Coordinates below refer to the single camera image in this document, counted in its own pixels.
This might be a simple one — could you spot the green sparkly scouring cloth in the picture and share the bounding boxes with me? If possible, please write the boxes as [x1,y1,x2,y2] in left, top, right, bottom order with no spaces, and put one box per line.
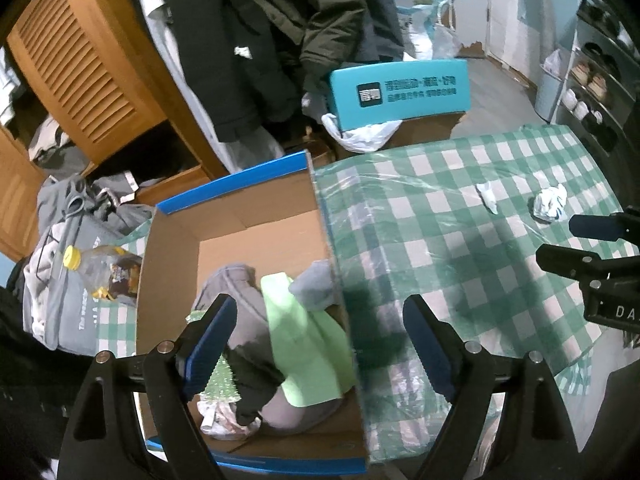
[185,309,243,406]

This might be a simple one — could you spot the small white tissue piece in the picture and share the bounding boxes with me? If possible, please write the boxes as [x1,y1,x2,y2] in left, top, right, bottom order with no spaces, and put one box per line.
[475,182,499,216]

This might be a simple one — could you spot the grey sock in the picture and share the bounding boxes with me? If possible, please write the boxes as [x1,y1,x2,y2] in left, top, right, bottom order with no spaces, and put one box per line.
[288,259,337,312]

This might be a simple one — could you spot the grey knit garment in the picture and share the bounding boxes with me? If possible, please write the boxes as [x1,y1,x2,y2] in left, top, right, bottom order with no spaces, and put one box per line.
[192,263,344,436]

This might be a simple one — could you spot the yellow cap plastic bottle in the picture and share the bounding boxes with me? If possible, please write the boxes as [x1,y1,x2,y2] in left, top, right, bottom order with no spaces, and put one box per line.
[63,245,142,307]

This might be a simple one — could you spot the green white checkered tablecloth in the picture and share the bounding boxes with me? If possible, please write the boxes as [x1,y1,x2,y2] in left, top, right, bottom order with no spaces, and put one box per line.
[98,126,634,463]

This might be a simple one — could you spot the grey hoodie pile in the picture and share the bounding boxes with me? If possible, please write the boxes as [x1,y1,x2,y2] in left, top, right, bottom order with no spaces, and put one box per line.
[22,114,156,354]

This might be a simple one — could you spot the grey shoe rack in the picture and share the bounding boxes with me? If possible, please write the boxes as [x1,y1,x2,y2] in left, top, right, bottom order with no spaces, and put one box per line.
[552,0,639,153]

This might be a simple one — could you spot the light green cloth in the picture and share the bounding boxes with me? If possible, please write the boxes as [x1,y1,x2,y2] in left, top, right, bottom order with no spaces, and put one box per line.
[260,272,356,408]

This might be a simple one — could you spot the light blue trash bin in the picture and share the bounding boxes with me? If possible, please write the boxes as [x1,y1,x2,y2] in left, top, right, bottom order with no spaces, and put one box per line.
[534,48,567,122]

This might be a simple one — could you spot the blue brown cardboard box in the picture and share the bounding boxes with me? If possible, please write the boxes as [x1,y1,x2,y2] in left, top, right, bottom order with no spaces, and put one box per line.
[136,152,368,478]

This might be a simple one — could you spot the teal shoe box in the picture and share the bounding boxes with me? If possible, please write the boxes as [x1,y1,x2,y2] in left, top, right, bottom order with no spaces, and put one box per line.
[328,58,471,130]

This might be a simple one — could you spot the clear blue plastic bag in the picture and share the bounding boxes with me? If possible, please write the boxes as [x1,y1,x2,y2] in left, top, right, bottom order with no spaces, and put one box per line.
[394,0,461,61]

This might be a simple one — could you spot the wooden louvered cabinet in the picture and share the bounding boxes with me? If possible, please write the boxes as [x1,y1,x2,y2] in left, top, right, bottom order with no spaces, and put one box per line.
[0,0,231,261]

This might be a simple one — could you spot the dark hanging jacket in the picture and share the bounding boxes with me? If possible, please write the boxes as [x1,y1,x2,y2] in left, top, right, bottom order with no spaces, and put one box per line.
[165,0,404,143]

